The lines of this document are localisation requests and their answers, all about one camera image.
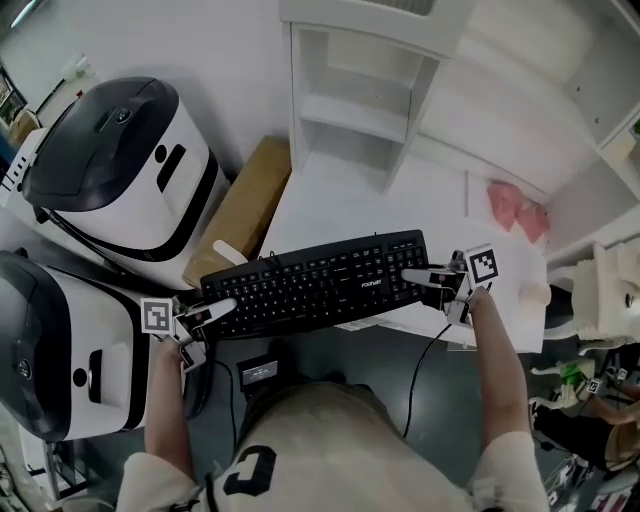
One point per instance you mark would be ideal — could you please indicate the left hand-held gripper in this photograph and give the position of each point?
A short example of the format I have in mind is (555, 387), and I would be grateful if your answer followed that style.
(156, 315)

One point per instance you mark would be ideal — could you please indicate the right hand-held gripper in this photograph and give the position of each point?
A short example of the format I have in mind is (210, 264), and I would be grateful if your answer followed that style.
(482, 265)

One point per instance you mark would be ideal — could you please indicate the black keyboard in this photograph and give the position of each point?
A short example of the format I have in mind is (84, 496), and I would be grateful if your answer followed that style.
(320, 285)

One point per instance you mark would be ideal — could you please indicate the person's right forearm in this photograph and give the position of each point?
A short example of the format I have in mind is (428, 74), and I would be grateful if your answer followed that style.
(500, 375)

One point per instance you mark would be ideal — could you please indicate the person's left forearm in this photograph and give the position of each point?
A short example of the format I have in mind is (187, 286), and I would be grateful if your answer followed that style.
(167, 410)

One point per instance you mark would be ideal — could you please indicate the black box with display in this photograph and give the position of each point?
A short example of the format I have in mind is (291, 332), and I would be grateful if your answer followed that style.
(257, 372)

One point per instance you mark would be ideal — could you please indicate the brown cardboard box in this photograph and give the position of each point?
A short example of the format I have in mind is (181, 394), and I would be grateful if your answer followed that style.
(245, 200)

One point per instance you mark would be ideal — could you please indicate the pink towel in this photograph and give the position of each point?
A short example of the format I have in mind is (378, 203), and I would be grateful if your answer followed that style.
(505, 202)
(535, 225)

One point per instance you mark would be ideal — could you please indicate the cream mug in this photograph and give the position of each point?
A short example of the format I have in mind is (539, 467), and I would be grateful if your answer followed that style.
(536, 293)

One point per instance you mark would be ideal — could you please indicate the white robot with black lid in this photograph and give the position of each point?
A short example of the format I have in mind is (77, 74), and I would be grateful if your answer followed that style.
(150, 200)
(110, 360)

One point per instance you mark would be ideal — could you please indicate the person's beige shirt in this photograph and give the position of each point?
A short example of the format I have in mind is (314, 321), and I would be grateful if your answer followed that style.
(325, 440)

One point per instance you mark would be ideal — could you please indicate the white carved dressing table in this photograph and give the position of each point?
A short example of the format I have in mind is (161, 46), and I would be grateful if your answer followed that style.
(605, 300)

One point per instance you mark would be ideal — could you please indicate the white shelf hutch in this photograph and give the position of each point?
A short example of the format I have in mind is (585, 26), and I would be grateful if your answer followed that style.
(475, 75)

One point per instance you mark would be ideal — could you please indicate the white sign black marks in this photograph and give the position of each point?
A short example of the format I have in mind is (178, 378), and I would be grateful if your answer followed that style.
(15, 175)

